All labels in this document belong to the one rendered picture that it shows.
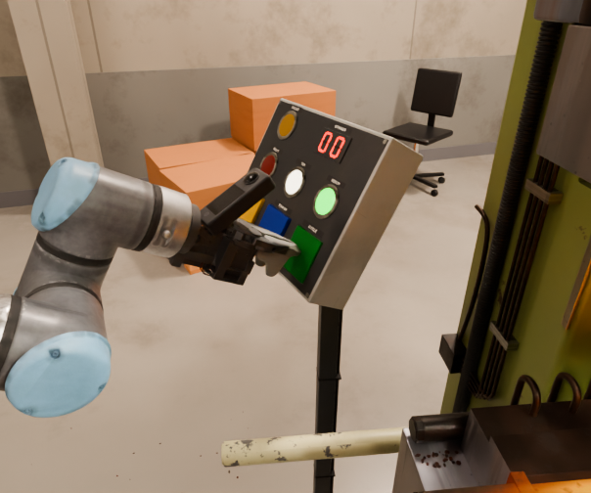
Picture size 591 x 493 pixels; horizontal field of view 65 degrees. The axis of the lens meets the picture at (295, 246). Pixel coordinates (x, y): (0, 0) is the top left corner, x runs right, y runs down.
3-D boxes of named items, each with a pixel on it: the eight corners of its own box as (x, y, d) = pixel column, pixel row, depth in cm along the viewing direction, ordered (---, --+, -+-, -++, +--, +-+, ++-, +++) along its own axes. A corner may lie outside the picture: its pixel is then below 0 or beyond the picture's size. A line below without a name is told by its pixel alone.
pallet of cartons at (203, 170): (324, 180, 389) (328, 78, 350) (392, 238, 298) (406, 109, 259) (145, 204, 346) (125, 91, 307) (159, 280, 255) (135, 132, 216)
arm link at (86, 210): (25, 212, 57) (52, 139, 55) (124, 237, 65) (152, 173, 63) (29, 247, 50) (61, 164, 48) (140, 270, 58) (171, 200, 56)
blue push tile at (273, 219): (269, 256, 82) (287, 217, 80) (251, 239, 87) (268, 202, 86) (277, 258, 83) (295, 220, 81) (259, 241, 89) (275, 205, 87)
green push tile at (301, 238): (300, 283, 74) (321, 242, 73) (278, 263, 80) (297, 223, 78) (309, 285, 76) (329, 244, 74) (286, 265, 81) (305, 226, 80)
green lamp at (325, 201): (317, 220, 74) (318, 195, 72) (313, 208, 78) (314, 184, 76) (337, 219, 74) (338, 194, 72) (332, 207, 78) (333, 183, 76)
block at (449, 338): (450, 374, 84) (454, 355, 82) (437, 351, 89) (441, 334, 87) (466, 373, 84) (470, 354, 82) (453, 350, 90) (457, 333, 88)
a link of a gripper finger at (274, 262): (287, 277, 77) (241, 265, 72) (302, 246, 76) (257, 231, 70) (296, 286, 75) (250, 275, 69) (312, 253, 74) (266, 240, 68)
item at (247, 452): (222, 475, 87) (220, 457, 84) (223, 451, 91) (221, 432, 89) (451, 456, 90) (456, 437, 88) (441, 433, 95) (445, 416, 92)
